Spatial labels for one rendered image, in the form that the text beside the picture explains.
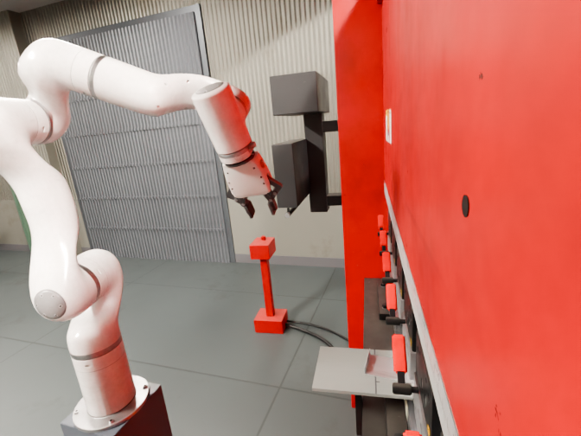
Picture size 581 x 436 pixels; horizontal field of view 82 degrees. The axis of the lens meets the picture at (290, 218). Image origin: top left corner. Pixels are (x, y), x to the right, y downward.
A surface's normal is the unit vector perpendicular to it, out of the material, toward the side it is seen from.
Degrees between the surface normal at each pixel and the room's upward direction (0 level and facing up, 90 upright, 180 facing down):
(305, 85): 90
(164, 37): 90
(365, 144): 90
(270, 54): 90
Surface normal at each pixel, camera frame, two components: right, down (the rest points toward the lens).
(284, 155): -0.23, 0.28
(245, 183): -0.15, 0.67
